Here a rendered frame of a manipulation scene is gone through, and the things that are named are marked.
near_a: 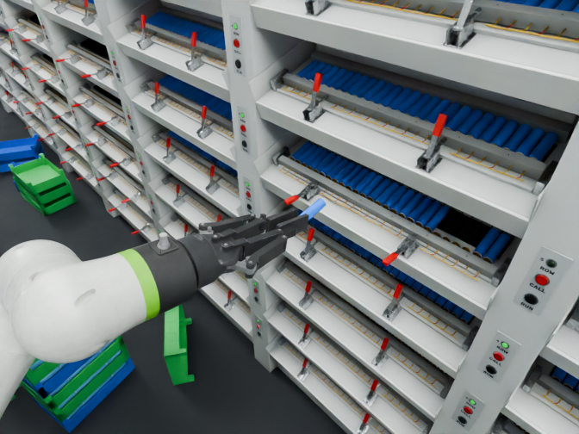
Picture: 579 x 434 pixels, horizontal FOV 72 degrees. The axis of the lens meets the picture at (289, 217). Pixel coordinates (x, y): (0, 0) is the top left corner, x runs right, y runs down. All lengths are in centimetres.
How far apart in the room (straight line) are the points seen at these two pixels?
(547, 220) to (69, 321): 61
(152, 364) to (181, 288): 133
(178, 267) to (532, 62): 51
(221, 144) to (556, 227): 85
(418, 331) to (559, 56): 60
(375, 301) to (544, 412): 38
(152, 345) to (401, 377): 113
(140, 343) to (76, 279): 144
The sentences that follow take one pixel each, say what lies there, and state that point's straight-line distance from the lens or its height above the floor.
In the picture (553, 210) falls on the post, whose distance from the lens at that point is 65.
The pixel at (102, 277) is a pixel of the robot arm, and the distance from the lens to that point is 50.
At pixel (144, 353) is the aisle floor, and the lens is 188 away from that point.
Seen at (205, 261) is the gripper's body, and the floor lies 112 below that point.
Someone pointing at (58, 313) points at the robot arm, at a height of 117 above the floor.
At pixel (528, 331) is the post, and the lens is 78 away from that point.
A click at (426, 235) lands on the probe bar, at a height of 98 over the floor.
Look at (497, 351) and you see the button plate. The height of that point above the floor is 86.
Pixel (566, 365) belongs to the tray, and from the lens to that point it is 81.
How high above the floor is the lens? 150
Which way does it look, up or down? 38 degrees down
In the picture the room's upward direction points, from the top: straight up
